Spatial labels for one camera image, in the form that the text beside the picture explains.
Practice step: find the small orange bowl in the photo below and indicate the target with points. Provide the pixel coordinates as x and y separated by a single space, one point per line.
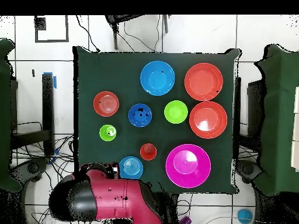
106 103

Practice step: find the green cup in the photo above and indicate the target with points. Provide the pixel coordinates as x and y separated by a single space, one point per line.
104 134

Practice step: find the orange cup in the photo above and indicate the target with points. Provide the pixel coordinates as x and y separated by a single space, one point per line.
148 151

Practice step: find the grey pedestal foot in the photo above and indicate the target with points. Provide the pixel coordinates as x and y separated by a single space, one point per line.
32 168
247 169

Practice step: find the large orange bowl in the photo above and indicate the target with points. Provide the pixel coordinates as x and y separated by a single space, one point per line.
208 119
203 81

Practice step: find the small light blue bowl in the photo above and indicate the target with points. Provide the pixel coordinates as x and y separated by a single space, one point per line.
132 166

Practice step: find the dark blue bowl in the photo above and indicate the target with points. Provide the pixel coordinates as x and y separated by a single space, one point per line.
140 121

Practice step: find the large pink bowl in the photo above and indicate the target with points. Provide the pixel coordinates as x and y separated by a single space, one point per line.
188 165

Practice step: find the large light blue bowl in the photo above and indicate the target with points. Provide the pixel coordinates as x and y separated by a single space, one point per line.
157 78

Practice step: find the green cloth on side table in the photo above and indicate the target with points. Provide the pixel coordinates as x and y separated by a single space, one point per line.
4 116
280 116

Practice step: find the green bowl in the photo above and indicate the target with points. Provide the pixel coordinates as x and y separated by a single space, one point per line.
176 112

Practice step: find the black table frame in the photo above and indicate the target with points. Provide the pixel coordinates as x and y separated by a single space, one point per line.
48 105
255 105

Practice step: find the blue cup on floor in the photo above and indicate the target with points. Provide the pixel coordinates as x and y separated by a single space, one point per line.
245 216

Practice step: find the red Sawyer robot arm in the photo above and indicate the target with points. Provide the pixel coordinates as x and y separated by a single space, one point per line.
112 193

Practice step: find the dark green table cloth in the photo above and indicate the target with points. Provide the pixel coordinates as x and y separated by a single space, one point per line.
116 77

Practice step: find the purple object on floor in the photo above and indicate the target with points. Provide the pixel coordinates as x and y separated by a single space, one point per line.
185 220

